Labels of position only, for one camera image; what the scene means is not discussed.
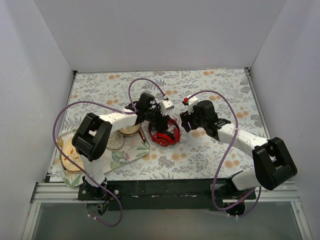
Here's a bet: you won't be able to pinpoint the red headphone cable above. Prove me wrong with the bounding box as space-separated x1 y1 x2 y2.
165 119 180 136

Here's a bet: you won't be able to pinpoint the red black headphones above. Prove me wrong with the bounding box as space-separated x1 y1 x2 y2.
148 119 182 147

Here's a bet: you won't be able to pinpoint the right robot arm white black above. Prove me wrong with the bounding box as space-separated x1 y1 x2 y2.
180 97 298 199

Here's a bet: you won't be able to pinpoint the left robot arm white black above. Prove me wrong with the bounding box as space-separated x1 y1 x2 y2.
72 92 174 200

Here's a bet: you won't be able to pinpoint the copper spoon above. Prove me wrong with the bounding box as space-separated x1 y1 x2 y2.
138 129 147 144

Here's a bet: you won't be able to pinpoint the beige ceramic bowl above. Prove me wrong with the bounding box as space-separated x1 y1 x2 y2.
118 123 141 138

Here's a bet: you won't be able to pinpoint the floral serving tray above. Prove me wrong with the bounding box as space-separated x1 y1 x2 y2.
49 128 151 187

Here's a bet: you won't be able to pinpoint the speckled grey saucer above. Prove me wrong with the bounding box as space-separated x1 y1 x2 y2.
106 131 125 150

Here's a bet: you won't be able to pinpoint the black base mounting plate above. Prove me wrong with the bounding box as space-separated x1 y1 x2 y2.
74 174 286 211

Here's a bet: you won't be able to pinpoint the yellow bird plate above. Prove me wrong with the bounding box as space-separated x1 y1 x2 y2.
61 138 84 172

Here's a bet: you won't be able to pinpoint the gold fork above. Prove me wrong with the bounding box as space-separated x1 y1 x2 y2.
56 135 64 148

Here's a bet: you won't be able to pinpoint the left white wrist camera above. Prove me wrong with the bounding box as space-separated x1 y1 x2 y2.
159 99 175 116

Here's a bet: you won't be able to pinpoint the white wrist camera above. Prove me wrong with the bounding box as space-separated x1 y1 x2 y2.
159 99 175 116
182 95 199 115

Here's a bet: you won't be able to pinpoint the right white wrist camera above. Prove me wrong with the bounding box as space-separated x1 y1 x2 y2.
182 95 199 115

